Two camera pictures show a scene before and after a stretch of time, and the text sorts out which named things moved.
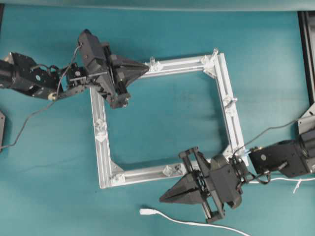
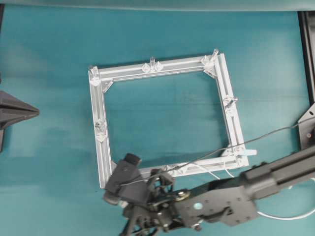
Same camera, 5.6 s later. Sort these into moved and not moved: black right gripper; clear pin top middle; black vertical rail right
Moved: black right gripper
Not moved: clear pin top middle; black vertical rail right
